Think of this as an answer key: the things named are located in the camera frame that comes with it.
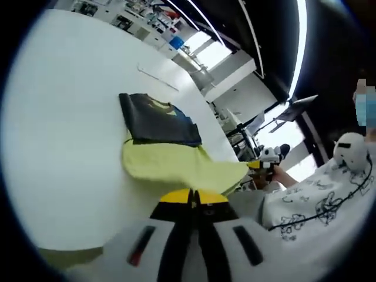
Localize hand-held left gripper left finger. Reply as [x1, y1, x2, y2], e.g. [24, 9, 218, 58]
[99, 189, 196, 282]

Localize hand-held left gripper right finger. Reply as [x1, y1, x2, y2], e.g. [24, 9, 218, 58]
[195, 190, 298, 282]

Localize yellow blue black garment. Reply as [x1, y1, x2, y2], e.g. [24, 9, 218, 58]
[118, 92, 251, 197]

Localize person's right hand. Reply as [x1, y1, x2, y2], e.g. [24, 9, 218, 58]
[272, 166, 288, 182]

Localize person's grey trousers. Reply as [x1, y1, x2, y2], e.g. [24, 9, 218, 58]
[230, 190, 267, 226]

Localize white angled panel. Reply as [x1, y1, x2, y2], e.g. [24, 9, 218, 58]
[246, 110, 266, 133]

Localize black monitor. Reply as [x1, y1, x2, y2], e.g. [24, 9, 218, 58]
[277, 94, 320, 122]

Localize person in white shirt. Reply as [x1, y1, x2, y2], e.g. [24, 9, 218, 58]
[267, 155, 373, 233]

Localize white chest device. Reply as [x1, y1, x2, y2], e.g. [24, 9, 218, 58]
[333, 132, 368, 173]

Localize curved overhead ceiling light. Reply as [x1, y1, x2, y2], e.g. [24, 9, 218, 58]
[289, 0, 308, 99]

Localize white flat table plate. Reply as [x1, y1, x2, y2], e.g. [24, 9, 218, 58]
[137, 62, 180, 92]

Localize blue plastic bin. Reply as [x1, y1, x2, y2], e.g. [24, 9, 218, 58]
[169, 36, 186, 50]

